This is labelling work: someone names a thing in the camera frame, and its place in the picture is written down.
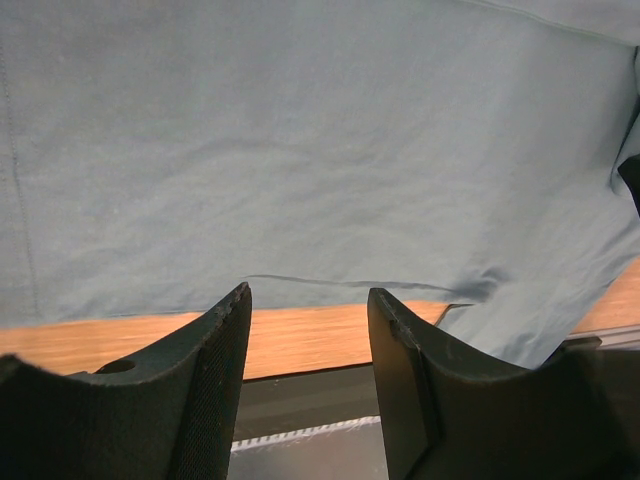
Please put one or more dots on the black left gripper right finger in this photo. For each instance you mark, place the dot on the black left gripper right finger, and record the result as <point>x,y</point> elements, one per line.
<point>450,411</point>

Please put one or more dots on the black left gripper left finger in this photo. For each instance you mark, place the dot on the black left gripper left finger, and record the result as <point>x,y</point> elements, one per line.
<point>166,411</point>

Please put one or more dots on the grey-blue t shirt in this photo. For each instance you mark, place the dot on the grey-blue t shirt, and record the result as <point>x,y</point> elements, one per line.
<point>154,154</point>

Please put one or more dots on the slotted grey cable duct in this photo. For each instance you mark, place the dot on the slotted grey cable duct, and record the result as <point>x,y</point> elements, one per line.
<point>268,440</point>

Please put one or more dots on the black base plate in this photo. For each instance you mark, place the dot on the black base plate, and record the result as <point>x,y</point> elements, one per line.
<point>291,402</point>

